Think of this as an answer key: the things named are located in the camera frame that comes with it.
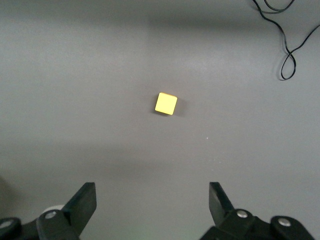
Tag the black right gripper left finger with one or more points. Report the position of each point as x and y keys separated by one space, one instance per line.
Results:
x=80 y=207

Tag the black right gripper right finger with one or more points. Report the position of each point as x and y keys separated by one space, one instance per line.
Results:
x=220 y=205

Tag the yellow cube block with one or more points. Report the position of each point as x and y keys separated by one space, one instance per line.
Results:
x=165 y=104

